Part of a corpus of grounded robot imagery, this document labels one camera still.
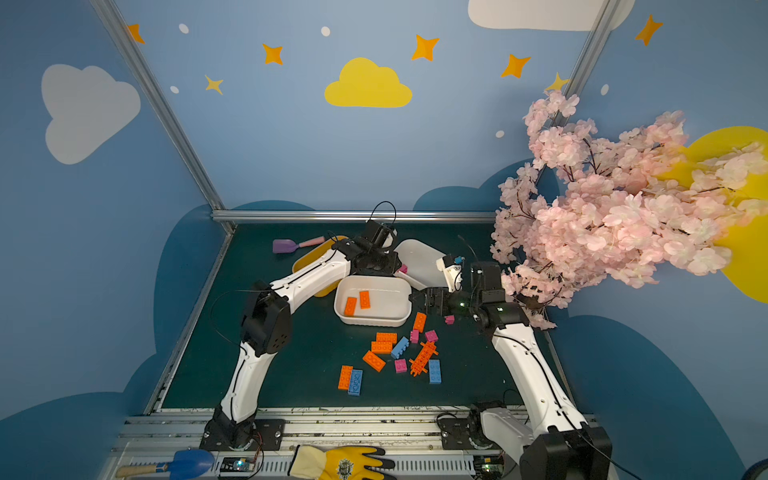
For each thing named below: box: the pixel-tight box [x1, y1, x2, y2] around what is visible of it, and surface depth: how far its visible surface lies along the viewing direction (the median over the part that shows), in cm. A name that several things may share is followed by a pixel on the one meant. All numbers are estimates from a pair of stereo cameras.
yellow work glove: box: [288, 445, 396, 480], surface depth 70 cm
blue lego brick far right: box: [429, 359, 442, 384], surface depth 86 cm
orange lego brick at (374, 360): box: [362, 350, 386, 373], surface depth 88 cm
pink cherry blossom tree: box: [490, 90, 768, 330], surface depth 62 cm
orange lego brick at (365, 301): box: [359, 291, 371, 309], surface depth 101 cm
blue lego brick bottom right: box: [348, 369, 363, 396], surface depth 87 cm
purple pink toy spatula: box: [272, 236, 325, 254], surface depth 117 cm
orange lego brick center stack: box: [371, 332, 398, 354], surface depth 91 cm
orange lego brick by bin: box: [413, 312, 427, 333], surface depth 97 cm
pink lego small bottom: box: [394, 358, 407, 373], surface depth 87 cm
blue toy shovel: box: [116, 449, 215, 480], surface depth 71 cm
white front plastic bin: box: [334, 276, 412, 327], surface depth 100 cm
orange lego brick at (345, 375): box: [338, 365, 353, 390], surface depth 86 cm
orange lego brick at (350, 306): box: [344, 297, 357, 317], surface depth 100 cm
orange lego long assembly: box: [409, 341, 439, 377], surface depth 88 cm
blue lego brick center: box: [392, 336, 409, 359], surface depth 90 cm
